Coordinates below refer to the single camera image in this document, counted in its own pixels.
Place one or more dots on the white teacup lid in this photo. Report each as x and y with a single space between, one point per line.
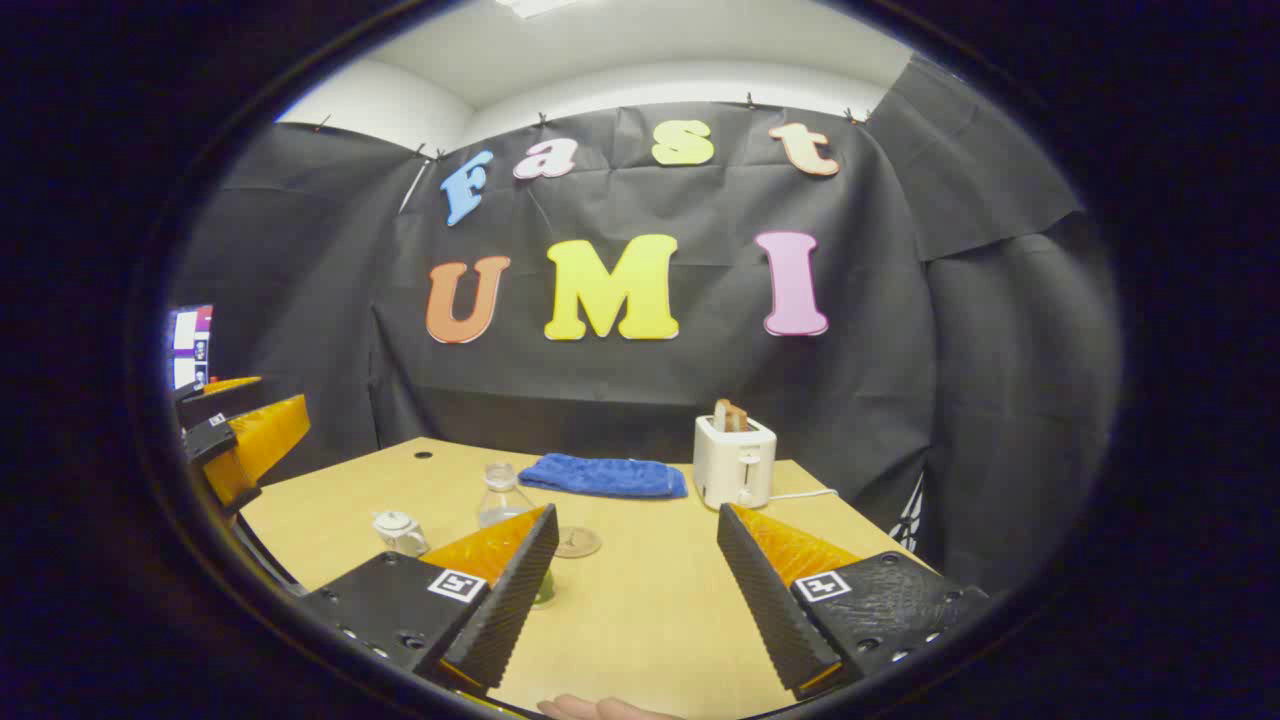
393 520

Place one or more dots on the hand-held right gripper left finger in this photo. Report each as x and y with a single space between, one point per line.
505 610

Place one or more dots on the blue towel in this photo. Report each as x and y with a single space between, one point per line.
605 476

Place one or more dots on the white toaster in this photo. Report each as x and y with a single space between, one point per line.
733 465

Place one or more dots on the round glass coaster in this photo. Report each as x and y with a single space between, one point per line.
578 543

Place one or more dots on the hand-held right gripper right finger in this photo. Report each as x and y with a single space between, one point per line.
765 600

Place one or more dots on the computer monitor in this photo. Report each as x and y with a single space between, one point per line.
190 345

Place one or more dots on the green label water bottle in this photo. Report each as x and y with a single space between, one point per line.
503 495

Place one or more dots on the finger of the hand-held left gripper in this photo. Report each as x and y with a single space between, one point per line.
265 435
215 388

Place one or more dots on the bread slice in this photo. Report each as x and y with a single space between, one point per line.
730 416

